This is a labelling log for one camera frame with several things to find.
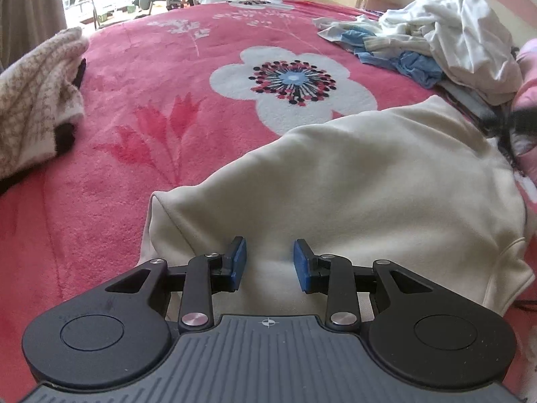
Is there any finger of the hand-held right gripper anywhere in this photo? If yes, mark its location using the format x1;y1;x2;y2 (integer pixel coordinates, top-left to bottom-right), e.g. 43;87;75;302
482;107;537;137

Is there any blue garment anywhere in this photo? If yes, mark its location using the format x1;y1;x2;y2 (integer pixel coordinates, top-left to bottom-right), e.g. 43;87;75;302
340;29;445;89

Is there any white clothes heap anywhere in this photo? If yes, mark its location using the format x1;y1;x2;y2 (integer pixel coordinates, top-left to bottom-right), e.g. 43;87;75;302
316;0;523;105

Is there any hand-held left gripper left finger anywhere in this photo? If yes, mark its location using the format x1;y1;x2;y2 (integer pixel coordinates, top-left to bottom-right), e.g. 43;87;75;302
106;236;247;331

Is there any beige checked knit sweater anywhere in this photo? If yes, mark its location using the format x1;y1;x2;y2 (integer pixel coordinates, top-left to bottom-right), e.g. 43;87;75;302
0;26;90;181

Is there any pink floral blanket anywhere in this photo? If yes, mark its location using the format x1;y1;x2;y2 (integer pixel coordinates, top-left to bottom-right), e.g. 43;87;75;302
0;0;537;403

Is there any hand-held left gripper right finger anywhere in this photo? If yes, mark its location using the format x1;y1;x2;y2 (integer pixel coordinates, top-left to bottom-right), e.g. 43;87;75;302
294;238;434;331

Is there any beige jacket with black trim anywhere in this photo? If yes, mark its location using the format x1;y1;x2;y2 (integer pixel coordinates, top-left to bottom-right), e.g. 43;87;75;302
140;94;537;328

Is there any brown curtain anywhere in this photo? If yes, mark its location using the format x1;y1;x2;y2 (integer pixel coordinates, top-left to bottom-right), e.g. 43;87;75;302
0;0;68;72

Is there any pink quilt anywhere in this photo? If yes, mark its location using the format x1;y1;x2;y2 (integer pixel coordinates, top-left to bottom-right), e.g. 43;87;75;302
509;38;537;219

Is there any cream ribbed cuff garment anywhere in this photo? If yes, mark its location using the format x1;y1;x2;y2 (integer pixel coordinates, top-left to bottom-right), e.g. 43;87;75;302
363;34;424;58

